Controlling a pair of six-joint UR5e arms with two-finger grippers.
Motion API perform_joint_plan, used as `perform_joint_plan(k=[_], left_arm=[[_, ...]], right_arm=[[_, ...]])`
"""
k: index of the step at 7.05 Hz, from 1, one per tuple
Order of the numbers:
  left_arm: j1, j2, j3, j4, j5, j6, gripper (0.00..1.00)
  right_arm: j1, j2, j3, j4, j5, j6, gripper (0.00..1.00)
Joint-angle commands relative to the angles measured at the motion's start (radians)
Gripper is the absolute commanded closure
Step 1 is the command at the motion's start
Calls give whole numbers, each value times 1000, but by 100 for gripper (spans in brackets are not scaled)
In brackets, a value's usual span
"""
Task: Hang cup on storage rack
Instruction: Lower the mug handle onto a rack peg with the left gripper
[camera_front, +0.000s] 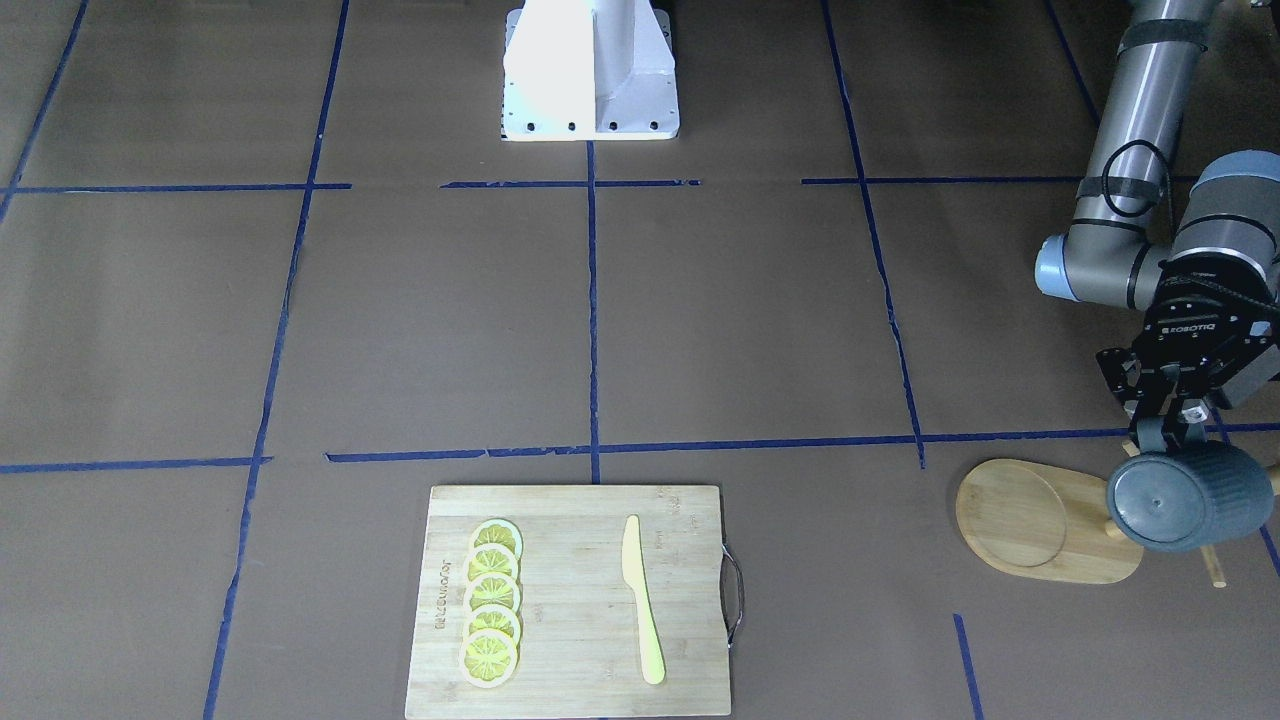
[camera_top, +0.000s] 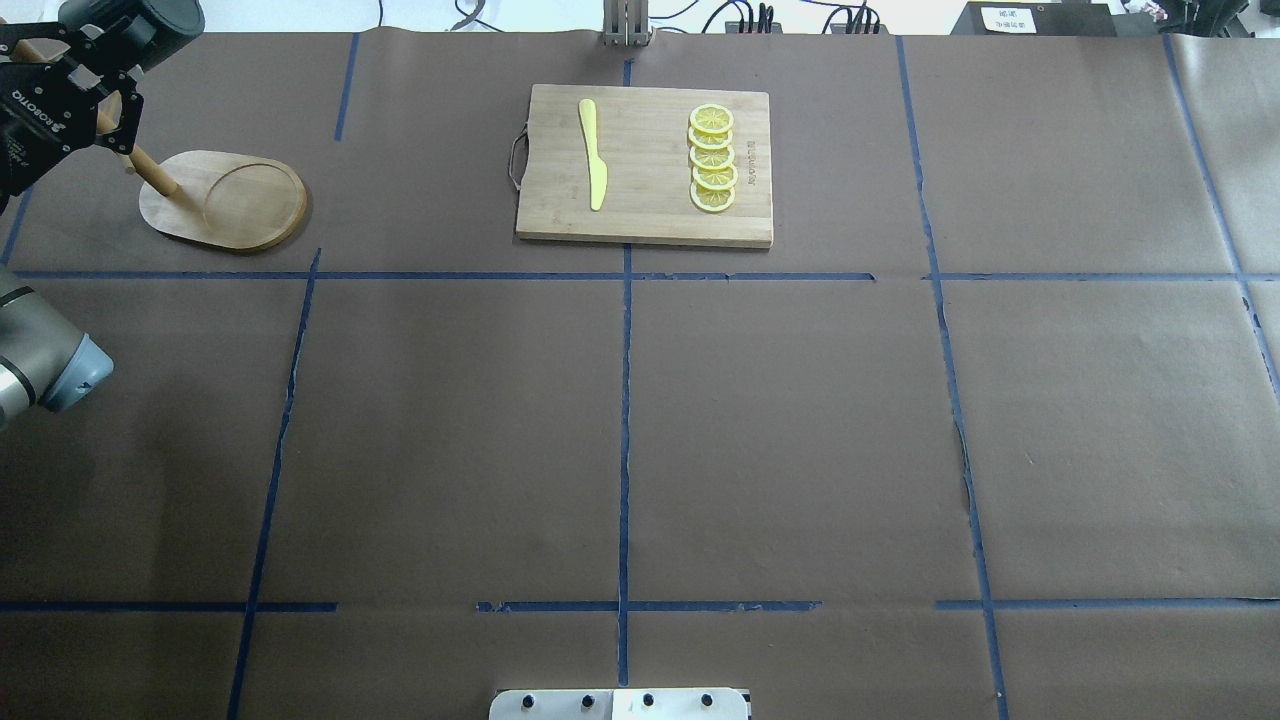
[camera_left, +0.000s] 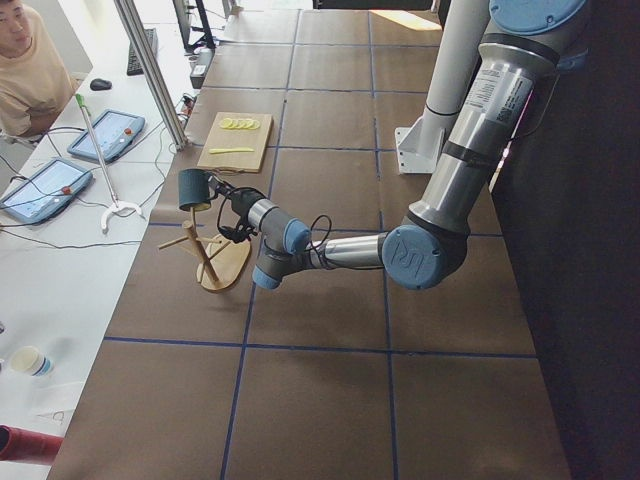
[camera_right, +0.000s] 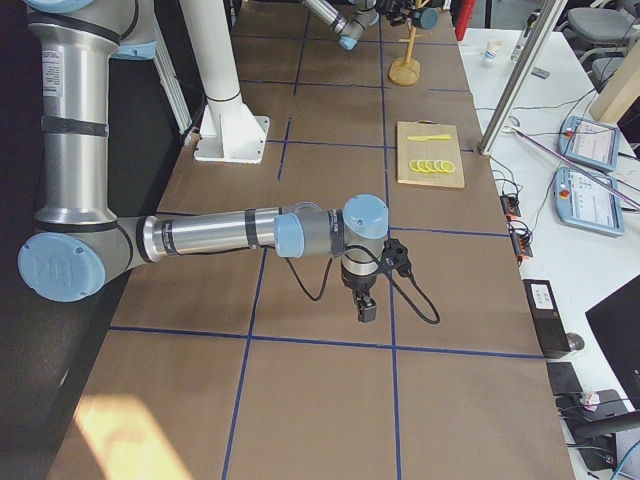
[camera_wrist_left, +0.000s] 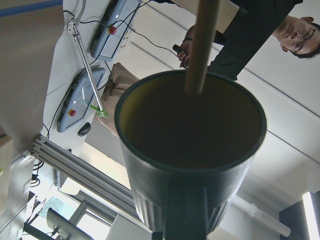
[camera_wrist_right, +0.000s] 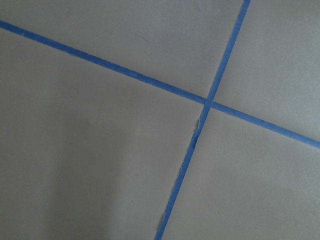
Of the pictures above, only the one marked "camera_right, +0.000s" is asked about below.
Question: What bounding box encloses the lemon slice three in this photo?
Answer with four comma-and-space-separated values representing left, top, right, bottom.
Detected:
425, 160, 438, 172

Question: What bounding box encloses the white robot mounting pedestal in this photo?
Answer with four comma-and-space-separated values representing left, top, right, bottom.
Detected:
180, 0, 270, 164

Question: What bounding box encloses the black monitor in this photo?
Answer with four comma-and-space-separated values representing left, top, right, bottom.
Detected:
586, 276, 640, 409

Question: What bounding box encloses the upper blue teach pendant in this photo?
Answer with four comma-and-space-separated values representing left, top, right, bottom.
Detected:
558, 116, 621, 172

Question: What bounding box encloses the black box with label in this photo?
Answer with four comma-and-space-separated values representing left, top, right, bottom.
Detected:
523, 279, 571, 359

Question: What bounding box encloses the aluminium frame post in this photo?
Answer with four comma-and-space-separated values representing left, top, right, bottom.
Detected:
478, 0, 567, 156

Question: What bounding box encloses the lemon slice two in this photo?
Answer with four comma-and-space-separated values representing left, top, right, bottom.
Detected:
416, 160, 434, 173

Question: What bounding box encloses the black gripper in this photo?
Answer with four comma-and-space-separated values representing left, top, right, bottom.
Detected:
378, 0, 413, 26
341, 269, 377, 323

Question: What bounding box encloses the white paper cup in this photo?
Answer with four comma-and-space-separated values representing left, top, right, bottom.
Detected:
483, 39, 502, 65

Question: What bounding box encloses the wooden cup storage rack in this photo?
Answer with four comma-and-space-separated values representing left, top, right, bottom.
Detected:
388, 21, 420, 86

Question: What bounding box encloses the lower blue teach pendant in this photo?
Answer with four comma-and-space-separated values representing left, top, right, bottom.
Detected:
554, 167, 625, 237

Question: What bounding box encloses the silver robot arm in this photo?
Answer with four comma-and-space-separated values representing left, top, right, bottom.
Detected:
301, 0, 416, 50
18, 1, 391, 322

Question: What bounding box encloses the blue mug yellow inside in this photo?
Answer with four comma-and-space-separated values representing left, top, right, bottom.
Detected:
410, 7, 439, 30

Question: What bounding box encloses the wooden cutting board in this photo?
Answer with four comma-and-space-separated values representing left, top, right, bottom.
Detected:
396, 121, 465, 189

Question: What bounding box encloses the blue teach pendant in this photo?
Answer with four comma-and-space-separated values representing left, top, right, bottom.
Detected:
554, 167, 625, 237
558, 116, 621, 172

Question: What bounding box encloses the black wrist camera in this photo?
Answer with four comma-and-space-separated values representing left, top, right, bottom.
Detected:
380, 238, 413, 278

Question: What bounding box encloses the yellow plastic knife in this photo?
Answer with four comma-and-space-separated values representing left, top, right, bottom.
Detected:
406, 134, 451, 142

